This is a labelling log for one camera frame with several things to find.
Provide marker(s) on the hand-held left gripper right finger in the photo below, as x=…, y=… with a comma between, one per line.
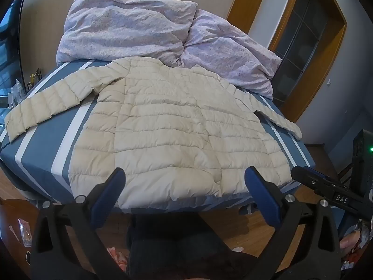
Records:
x=262, y=194

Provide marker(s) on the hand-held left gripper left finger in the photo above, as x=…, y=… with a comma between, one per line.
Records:
x=108, y=194

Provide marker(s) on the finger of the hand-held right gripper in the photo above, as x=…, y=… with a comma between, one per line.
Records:
x=320, y=185

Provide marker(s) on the cream puffer jacket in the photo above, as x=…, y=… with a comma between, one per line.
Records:
x=163, y=128

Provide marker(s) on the dark wooden stool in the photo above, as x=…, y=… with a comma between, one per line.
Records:
x=329, y=157

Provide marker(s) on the red patterned packet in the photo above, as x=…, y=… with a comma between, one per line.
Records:
x=118, y=258

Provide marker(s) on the colourful packets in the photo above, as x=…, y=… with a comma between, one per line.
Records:
x=360, y=239

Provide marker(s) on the bed with blue striped sheet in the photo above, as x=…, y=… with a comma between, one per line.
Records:
x=43, y=157

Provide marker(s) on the clear plastic packet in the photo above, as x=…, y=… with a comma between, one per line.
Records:
x=24, y=232

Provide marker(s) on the dark glass door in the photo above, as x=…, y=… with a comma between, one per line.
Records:
x=303, y=43

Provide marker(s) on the clear plastic bag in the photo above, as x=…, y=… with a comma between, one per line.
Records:
x=17, y=92

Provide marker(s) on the small yellow object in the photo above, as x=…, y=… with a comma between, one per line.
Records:
x=34, y=78

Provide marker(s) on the lilac floral pillow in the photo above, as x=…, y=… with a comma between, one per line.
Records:
x=227, y=52
x=122, y=29

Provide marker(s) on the mirror with wooden frame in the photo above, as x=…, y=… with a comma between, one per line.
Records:
x=11, y=35

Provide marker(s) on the wooden wall trim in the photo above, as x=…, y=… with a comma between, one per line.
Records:
x=247, y=3

